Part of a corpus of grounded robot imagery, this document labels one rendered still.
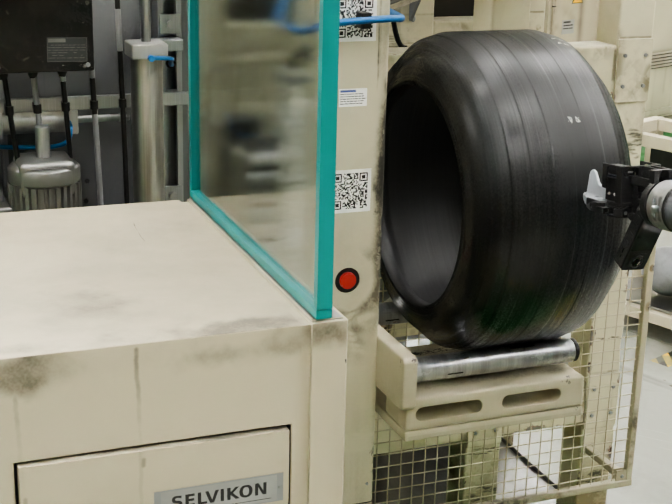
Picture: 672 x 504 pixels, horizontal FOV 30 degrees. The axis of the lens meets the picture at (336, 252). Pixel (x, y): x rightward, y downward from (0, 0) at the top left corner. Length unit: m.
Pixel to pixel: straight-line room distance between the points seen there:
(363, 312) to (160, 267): 0.70
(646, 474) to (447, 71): 2.08
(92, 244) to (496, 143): 0.71
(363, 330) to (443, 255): 0.40
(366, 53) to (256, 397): 0.84
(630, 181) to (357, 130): 0.46
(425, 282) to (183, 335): 1.21
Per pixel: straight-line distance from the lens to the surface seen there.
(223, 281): 1.52
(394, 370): 2.18
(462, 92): 2.11
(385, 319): 2.46
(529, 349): 2.30
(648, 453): 4.10
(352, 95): 2.09
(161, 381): 1.36
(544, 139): 2.08
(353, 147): 2.11
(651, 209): 1.88
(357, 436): 2.30
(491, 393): 2.26
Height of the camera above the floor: 1.76
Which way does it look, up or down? 17 degrees down
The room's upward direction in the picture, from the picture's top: 1 degrees clockwise
